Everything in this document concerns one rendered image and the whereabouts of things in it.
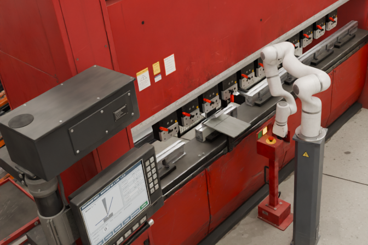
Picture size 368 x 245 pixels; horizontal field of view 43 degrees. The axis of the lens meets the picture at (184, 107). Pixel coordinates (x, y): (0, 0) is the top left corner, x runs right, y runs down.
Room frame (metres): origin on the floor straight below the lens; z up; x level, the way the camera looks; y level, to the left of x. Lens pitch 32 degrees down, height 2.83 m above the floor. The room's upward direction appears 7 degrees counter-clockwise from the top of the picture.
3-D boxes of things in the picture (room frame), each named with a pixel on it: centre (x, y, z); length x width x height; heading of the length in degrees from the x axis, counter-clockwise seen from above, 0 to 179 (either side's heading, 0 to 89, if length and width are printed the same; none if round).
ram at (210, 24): (3.21, -0.66, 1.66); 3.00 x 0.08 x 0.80; 132
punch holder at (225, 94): (2.88, -0.31, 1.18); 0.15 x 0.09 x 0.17; 132
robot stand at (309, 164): (2.44, -0.79, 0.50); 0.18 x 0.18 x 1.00; 57
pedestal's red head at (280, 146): (2.74, -0.61, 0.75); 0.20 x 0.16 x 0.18; 134
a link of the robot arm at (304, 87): (2.43, -0.76, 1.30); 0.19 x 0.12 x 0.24; 110
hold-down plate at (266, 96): (3.13, -0.67, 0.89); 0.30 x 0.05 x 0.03; 132
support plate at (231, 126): (2.66, -0.28, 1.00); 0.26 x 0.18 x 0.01; 42
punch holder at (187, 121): (2.62, -0.02, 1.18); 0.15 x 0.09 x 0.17; 132
